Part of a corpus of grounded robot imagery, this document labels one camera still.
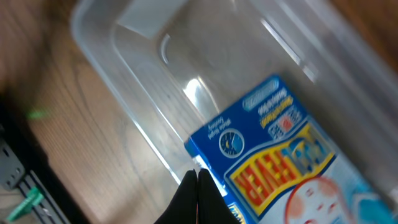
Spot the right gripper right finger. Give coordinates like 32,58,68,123
198,169,239,224

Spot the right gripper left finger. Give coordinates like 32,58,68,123
154,170,198,224

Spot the blue Kool Fever box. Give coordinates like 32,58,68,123
185,75,397,223

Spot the clear plastic container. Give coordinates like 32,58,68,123
70,0,398,224

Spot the black mounting rail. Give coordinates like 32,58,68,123
1,96,90,224

